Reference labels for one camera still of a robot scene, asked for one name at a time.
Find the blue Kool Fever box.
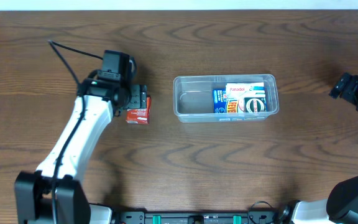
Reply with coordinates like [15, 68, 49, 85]
[213, 89, 246, 113]

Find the white Panadol packet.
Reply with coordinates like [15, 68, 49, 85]
[226, 82, 265, 100]

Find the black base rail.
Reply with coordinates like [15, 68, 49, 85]
[111, 210, 283, 224]

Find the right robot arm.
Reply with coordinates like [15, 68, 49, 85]
[275, 73, 358, 223]

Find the dark green round-logo box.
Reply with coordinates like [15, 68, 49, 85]
[244, 97, 267, 113]

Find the clear plastic container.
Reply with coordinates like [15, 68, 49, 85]
[173, 74, 279, 123]

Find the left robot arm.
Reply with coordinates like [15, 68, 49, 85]
[14, 50, 147, 223]

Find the red medicine box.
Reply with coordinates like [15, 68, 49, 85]
[126, 96, 152, 124]

